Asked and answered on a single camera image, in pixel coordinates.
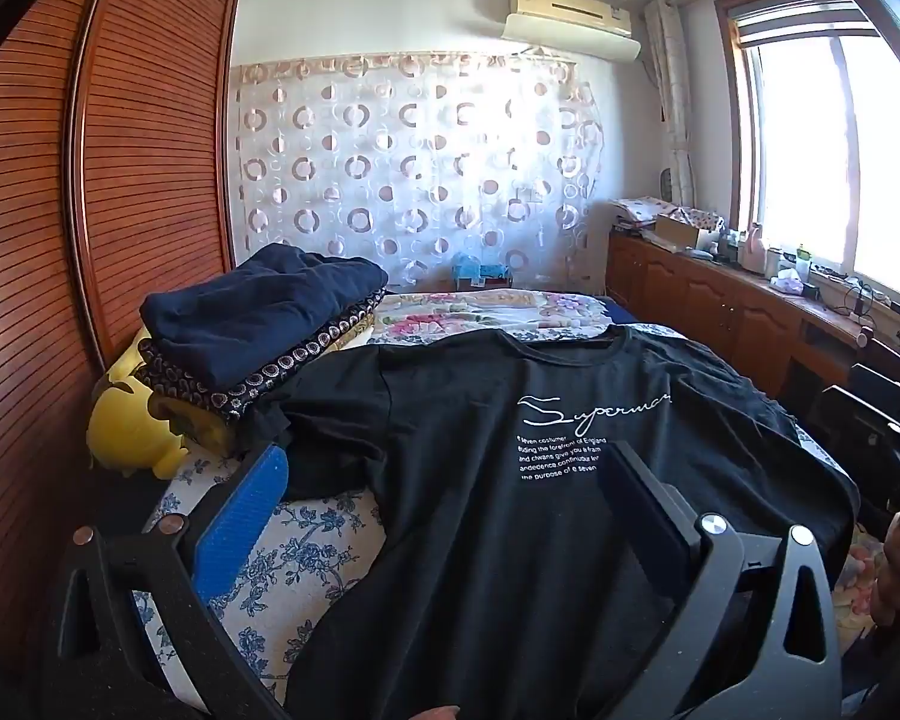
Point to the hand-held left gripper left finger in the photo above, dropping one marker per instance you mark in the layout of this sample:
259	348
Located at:
244	517

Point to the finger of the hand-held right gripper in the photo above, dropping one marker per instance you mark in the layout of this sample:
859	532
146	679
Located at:
866	427

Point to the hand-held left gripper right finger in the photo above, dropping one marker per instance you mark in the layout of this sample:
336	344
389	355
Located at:
645	499

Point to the black printed t-shirt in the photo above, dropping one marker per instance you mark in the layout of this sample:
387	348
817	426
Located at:
457	502

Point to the blue floral bed sheet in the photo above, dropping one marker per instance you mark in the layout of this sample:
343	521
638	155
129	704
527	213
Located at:
307	540

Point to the yellow plush toy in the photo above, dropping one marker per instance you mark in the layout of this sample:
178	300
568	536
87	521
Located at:
127	427

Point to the wooden side cabinet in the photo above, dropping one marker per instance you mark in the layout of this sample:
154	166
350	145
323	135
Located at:
712	307

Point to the pink bottle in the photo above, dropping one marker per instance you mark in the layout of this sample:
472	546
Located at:
754	251

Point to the navy folded garment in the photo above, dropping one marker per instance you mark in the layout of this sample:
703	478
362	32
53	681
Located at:
255	307

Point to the pink floral blanket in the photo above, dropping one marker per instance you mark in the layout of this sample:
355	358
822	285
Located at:
450	315

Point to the cardboard box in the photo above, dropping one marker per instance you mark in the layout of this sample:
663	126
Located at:
679	232

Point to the wooden framed window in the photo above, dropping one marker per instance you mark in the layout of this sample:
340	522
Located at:
832	150

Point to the teal toy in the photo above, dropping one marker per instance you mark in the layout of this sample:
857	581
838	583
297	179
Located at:
469	270

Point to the floral printed cloth pile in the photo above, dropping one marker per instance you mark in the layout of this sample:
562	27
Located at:
645	210

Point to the wooden louvered wardrobe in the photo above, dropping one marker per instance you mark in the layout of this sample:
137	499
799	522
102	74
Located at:
142	165

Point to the white patterned window curtain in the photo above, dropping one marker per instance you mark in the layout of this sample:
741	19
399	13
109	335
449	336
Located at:
671	90

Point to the sheer circle-patterned curtain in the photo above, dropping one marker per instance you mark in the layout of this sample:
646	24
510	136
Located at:
420	165

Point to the dark wall remote holder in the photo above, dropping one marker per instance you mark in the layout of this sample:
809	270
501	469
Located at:
665	181

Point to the white wall air conditioner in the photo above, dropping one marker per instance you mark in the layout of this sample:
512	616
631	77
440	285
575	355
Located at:
570	15

